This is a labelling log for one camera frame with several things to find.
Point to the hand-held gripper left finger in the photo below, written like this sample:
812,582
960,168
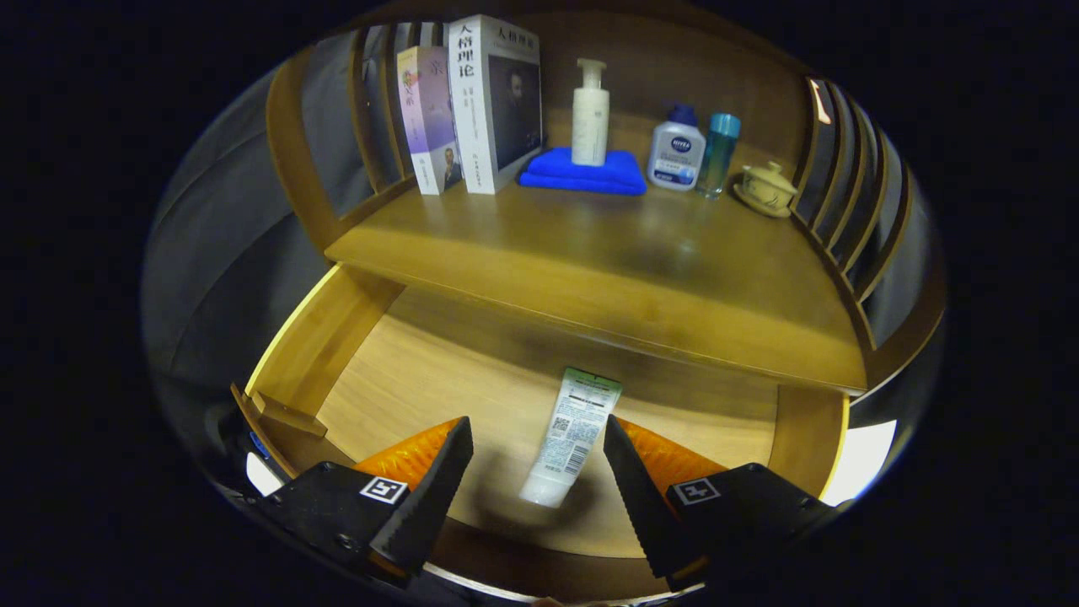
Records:
434,497

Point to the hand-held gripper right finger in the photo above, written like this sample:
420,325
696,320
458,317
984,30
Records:
645,506

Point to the white tube with green end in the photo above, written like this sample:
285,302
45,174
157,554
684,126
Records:
569,438

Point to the wooden drawer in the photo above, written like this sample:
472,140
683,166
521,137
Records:
438,371

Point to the wooden countertop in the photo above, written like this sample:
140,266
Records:
607,253

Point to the white panel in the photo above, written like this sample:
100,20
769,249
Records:
864,459

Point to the yellow lidded teacup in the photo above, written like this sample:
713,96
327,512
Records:
767,190

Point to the blue folded cloth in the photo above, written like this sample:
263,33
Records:
548,173

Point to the white bottle with blue cap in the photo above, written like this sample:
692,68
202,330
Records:
676,156

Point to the teal bottle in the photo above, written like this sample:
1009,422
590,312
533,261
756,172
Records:
719,156

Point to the purple book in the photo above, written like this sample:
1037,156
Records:
426,118

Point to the white pump bottle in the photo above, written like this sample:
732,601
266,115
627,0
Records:
590,126

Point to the white book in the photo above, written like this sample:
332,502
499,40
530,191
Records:
468,110

